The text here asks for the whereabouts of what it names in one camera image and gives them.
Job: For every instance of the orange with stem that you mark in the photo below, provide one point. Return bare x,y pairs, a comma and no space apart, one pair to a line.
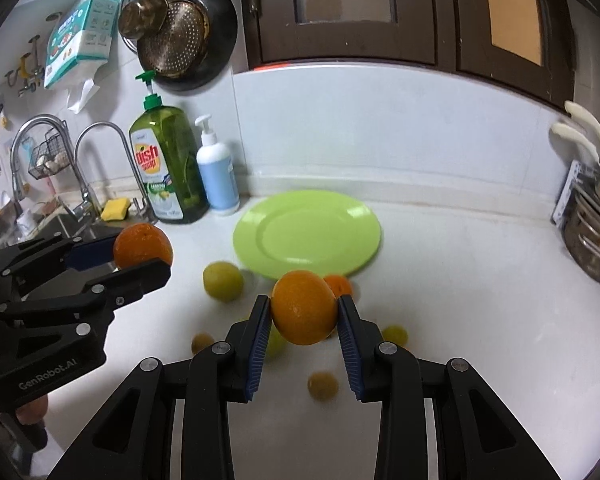
140,243

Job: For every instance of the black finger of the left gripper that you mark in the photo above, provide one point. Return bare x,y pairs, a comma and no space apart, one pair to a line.
122,287

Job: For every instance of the teal white paper package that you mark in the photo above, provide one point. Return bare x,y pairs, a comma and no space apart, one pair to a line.
80,43

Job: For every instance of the metal colander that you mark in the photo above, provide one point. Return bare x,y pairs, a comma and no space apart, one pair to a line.
179,44

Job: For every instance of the white blue pump bottle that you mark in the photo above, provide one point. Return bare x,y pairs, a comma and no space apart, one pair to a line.
215,163

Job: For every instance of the chrome kitchen faucet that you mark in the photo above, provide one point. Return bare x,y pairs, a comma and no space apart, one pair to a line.
89,204

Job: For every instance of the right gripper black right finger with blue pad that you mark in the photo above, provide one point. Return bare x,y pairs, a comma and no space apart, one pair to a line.
428,409

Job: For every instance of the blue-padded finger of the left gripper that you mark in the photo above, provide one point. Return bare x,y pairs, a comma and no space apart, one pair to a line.
81,255

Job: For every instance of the small yellow-green lime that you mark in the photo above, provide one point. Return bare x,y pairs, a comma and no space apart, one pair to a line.
396,334

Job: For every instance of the stainless steel pot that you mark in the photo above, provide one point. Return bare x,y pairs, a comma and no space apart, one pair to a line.
581,232

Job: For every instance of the black frying pan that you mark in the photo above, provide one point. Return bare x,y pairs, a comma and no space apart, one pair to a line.
221,42

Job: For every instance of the wire sink basket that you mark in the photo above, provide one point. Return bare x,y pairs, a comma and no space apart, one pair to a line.
49,157

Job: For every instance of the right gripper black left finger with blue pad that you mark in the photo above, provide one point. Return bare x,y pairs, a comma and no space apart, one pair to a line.
130,437

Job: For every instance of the person's hand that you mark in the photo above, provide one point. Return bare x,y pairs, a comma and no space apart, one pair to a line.
33,412

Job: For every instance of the wall hooks rack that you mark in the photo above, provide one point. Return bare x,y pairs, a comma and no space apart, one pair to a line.
29,71

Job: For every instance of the large yellow-green citrus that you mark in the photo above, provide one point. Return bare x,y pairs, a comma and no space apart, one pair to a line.
223,281

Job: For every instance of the green plate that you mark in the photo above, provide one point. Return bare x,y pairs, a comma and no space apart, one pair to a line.
323,232

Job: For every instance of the pale green apple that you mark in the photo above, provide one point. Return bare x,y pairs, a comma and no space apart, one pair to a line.
276,344

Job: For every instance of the green dish soap bottle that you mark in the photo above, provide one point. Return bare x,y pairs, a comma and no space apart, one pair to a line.
164,151

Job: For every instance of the small brown-yellow fruit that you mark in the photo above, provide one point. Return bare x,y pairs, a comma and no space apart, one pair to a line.
322,386

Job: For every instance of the yellow sponge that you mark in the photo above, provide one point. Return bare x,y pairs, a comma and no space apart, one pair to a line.
115,210

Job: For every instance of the large orange fruit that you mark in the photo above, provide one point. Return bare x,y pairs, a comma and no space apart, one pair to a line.
339,285

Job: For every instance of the small brass pot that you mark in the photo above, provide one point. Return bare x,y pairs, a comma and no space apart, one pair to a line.
140,18

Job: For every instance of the small brown fruit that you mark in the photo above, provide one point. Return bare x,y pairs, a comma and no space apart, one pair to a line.
201,341

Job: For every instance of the small orange mandarin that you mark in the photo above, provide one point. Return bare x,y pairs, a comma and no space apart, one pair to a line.
304,308

